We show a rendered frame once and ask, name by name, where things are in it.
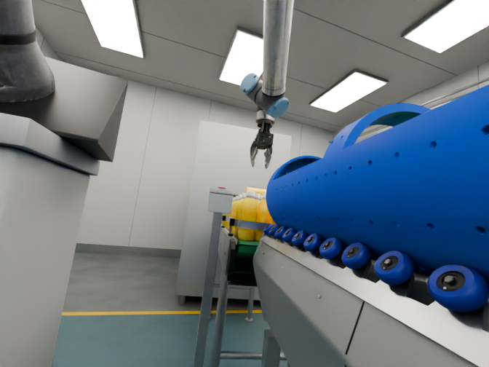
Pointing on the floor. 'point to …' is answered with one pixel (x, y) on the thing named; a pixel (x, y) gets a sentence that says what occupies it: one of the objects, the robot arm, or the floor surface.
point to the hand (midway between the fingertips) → (259, 165)
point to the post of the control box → (207, 290)
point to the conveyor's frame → (227, 257)
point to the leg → (270, 350)
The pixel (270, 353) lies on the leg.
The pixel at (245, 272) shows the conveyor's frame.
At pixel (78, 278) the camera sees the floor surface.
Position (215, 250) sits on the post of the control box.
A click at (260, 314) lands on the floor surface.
